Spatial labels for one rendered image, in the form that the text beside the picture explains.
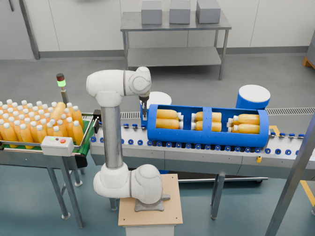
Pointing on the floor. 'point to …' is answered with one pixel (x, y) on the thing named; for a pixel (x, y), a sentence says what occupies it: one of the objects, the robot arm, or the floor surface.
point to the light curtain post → (293, 178)
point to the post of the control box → (70, 190)
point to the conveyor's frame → (77, 160)
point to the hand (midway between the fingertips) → (145, 116)
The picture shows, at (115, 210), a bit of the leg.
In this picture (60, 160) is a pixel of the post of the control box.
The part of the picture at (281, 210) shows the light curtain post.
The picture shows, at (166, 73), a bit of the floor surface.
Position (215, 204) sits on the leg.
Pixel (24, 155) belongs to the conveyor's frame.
